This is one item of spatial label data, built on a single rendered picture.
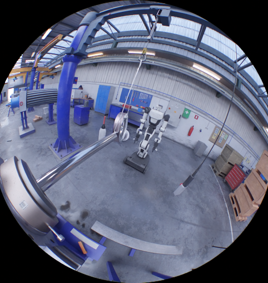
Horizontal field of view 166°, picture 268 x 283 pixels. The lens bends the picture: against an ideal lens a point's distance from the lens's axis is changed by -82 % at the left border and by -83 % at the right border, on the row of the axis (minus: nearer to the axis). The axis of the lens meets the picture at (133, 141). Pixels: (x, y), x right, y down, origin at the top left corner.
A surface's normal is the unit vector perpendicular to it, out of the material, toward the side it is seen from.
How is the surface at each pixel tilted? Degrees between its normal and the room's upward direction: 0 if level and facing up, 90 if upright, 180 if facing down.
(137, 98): 90
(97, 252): 0
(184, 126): 90
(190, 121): 90
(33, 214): 59
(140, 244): 0
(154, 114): 90
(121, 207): 0
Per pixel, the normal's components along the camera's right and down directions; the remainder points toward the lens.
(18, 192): 0.71, -0.51
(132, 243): 0.27, -0.85
